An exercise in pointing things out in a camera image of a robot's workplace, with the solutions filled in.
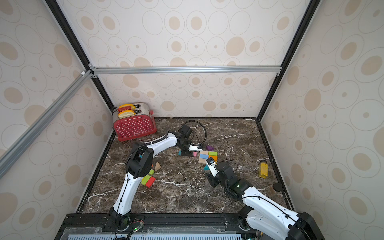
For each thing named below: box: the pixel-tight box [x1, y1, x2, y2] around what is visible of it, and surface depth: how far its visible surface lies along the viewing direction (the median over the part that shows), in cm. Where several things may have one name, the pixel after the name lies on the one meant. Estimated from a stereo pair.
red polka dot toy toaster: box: [111, 102, 157, 142], surface depth 102 cm
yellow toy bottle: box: [258, 160, 269, 179], surface depth 91 cm
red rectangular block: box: [145, 176, 156, 188], surface depth 87 cm
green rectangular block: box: [208, 151, 218, 156], surface depth 102 cm
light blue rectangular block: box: [199, 154, 209, 159], surface depth 99 cm
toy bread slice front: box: [118, 109, 136, 119], surface depth 96 cm
